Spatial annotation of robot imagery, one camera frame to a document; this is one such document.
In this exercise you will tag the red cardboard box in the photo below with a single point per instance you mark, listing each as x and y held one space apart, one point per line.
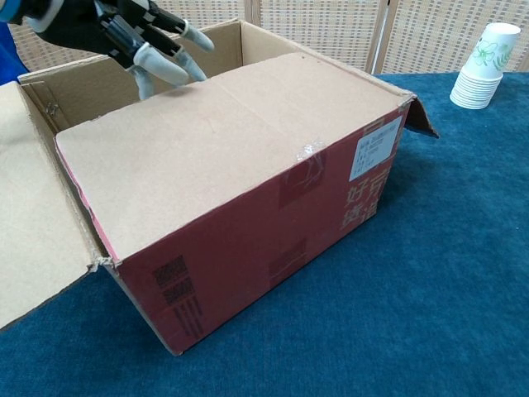
206 173

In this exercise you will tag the blue table cloth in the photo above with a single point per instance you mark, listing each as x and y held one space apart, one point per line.
392 310

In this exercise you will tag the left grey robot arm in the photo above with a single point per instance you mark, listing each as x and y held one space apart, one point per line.
10 8

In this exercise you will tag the wicker folding screen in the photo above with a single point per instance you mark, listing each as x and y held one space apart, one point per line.
330 33

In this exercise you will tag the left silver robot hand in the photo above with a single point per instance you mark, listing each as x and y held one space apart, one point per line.
95 25

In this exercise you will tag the stack of paper cups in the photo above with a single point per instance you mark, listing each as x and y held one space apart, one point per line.
479 82

